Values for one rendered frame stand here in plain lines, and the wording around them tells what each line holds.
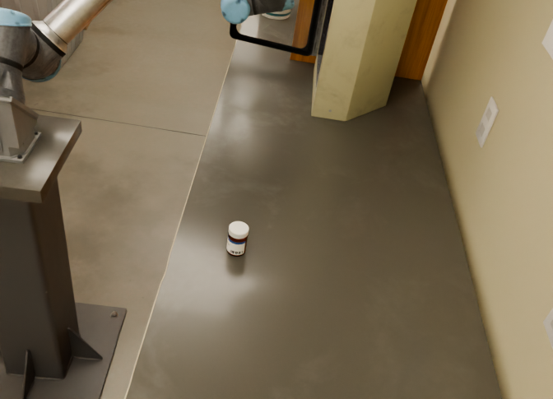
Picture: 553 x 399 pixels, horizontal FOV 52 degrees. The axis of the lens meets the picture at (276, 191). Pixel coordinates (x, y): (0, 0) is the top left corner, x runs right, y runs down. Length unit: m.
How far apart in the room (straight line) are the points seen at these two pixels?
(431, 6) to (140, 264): 1.56
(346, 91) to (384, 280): 0.67
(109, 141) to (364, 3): 1.95
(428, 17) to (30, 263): 1.49
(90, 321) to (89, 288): 0.18
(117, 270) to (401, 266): 1.47
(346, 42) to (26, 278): 1.15
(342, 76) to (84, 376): 1.37
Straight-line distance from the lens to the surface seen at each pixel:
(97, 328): 2.33
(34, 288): 1.85
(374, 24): 1.69
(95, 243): 2.65
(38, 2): 3.68
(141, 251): 2.60
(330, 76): 1.74
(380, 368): 1.17
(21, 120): 1.54
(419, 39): 2.12
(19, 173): 1.54
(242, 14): 1.55
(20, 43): 1.56
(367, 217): 1.47
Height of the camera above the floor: 1.87
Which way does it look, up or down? 39 degrees down
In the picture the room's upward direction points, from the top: 10 degrees clockwise
